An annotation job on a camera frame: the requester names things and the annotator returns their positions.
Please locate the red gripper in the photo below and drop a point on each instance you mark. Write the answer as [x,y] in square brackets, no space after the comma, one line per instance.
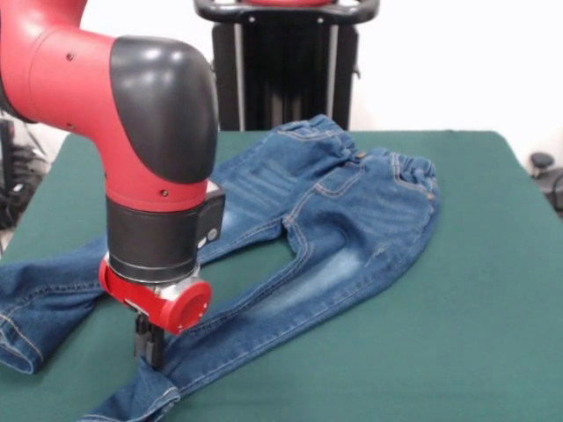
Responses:
[176,303]

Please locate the blue denim jeans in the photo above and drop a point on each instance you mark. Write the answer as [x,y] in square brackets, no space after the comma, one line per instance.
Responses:
[330,242]

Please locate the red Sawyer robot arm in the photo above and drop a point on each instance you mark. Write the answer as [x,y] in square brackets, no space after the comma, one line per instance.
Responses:
[110,132]

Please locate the red robot arm base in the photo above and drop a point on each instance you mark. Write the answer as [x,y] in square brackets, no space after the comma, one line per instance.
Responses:
[286,2]

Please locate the dark green table cloth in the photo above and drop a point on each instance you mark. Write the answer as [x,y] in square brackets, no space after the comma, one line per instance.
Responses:
[462,307]

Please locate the dark grey chair base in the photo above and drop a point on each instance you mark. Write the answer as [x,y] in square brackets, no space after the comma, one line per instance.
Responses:
[552,184]

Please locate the black round knob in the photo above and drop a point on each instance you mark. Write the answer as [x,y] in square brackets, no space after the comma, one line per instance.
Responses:
[542,159]

